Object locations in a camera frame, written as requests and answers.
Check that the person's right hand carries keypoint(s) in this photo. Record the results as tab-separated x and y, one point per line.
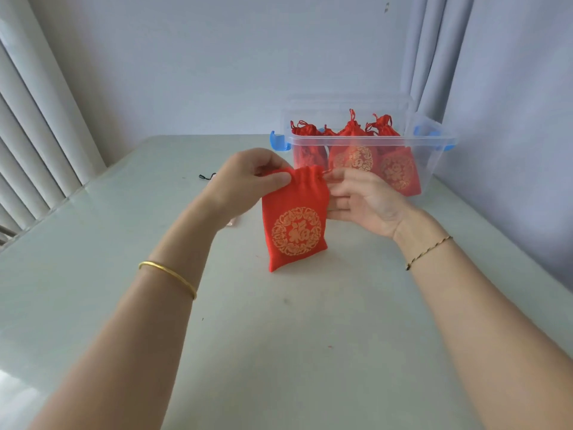
371	205

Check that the person's left hand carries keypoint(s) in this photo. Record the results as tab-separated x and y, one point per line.
237	188

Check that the red pouches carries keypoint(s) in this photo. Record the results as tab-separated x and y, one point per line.
398	170

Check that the clear plastic storage box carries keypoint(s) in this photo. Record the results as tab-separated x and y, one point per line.
438	143

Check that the person's left forearm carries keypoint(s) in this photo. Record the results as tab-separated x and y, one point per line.
121	358

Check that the person's right forearm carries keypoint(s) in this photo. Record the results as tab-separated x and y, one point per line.
492	335

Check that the gold bangle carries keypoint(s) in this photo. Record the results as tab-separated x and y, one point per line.
170	273

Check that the grey curtain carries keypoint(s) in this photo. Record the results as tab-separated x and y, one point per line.
515	62

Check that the white vertical blinds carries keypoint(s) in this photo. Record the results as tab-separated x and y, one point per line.
36	120

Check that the metal railing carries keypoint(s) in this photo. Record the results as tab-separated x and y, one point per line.
6	235

